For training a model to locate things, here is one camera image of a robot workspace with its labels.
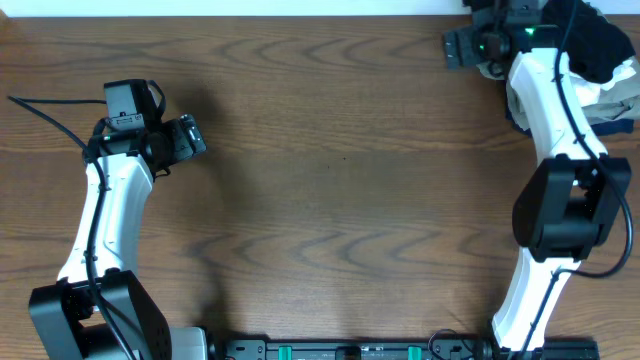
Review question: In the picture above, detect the black polo shirt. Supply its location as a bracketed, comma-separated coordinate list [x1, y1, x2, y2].
[463, 0, 636, 84]

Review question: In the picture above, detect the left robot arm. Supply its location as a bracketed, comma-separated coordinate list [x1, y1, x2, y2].
[28, 114, 208, 359]

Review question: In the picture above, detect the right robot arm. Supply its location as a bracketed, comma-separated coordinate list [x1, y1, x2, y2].
[440, 0, 635, 359]

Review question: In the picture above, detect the grey folded garment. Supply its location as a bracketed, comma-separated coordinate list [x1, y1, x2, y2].
[505, 59, 640, 132]

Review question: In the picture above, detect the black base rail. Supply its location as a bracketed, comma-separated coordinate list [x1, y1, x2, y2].
[208, 329, 601, 360]

